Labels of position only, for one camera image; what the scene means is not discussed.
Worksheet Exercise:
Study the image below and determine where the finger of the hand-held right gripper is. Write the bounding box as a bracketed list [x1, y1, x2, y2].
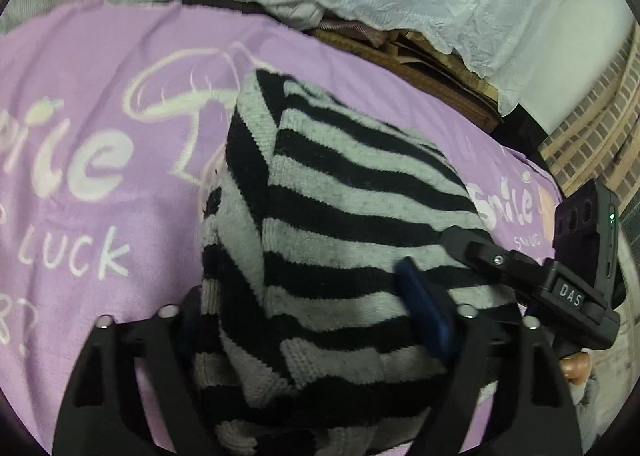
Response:
[440, 226, 551, 297]

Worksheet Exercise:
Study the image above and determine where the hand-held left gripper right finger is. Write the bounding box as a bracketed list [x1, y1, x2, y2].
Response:
[395, 259, 583, 456]

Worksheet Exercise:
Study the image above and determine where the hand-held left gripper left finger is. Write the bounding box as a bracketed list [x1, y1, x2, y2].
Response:
[52, 286, 221, 456]

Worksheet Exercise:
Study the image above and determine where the black grey striped sweater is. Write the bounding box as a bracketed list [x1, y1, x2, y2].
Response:
[192, 69, 526, 456]

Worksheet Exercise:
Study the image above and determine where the person's right hand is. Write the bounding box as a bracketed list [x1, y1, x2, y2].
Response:
[560, 353, 591, 384]

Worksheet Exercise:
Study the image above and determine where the purple printed blanket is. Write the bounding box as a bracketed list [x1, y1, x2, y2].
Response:
[0, 1, 566, 456]

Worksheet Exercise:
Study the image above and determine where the pink striped cloth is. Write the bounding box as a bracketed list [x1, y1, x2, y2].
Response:
[320, 21, 381, 44]

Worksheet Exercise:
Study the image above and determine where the white pillow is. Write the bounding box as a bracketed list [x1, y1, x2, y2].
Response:
[270, 1, 331, 32]

